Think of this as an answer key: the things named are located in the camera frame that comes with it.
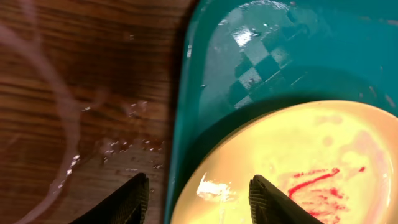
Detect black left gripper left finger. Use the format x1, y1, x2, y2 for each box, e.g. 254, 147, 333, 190
70, 173, 149, 224

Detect yellow plate with ketchup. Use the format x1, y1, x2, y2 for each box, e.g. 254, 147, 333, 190
170, 100, 397, 223

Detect teal plastic tray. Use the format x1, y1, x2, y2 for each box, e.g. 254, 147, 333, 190
164, 0, 397, 223

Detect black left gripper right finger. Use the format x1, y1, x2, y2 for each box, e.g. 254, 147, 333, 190
248, 175, 322, 224

